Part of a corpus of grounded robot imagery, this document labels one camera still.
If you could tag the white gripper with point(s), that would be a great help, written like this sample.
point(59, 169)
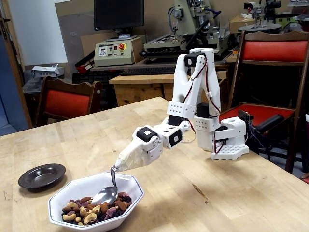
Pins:
point(139, 152)

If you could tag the beige masking tape wrap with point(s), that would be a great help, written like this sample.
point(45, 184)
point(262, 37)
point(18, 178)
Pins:
point(132, 160)

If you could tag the bent metal spoon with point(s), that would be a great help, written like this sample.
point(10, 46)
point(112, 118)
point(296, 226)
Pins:
point(105, 195)

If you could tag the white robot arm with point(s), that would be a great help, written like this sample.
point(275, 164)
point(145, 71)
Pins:
point(183, 82)

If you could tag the light wooden workbench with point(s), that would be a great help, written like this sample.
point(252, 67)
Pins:
point(135, 89)

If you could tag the mixed nuts and fruit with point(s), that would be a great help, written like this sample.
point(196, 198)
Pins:
point(96, 212)

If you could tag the white octagonal bowl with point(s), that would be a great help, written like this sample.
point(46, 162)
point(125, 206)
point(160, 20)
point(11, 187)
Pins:
point(72, 191)

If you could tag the small wooden red-cushion chair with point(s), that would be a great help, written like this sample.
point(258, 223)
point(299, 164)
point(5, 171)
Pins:
point(67, 102)

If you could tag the black keyboard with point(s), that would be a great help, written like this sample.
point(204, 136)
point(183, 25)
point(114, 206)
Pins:
point(149, 70)

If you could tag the black plastic crate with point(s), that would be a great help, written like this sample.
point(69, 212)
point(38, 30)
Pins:
point(89, 77)

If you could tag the beige control box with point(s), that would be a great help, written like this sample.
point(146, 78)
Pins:
point(113, 58)

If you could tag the dark round plate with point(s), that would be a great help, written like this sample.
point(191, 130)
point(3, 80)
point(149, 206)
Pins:
point(41, 175)

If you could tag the black red-edged case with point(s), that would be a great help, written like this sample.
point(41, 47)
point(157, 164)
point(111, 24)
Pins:
point(83, 66)

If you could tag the brown cardboard sheet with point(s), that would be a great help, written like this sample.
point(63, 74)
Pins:
point(88, 46)

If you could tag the white paper model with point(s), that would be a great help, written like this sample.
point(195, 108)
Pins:
point(46, 71)

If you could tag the robot controller circuit board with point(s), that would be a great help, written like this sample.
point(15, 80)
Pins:
point(245, 116)

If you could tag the clear plastic bag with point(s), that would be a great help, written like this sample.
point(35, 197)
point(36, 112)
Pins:
point(31, 85)

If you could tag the grey board panel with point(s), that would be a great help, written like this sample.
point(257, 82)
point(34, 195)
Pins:
point(72, 36)

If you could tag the blue door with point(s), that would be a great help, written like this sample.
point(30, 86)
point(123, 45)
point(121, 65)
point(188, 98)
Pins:
point(9, 96)

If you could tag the black computer monitor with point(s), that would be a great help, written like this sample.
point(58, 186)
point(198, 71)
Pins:
point(118, 14)

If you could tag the beige milling machine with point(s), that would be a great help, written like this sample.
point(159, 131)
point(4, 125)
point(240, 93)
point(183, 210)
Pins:
point(186, 19)

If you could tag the white board panel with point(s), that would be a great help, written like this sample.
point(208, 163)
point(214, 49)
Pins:
point(36, 31)

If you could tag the brown cardboard box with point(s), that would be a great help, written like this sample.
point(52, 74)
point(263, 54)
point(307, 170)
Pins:
point(237, 24)

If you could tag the large wooden red-cushion chair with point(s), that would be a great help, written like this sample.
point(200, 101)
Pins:
point(272, 50)

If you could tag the red object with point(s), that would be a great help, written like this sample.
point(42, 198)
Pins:
point(306, 180)

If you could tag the small mechanical device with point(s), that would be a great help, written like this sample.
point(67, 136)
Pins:
point(258, 12)

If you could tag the green box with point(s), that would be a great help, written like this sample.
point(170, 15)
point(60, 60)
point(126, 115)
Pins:
point(287, 20)

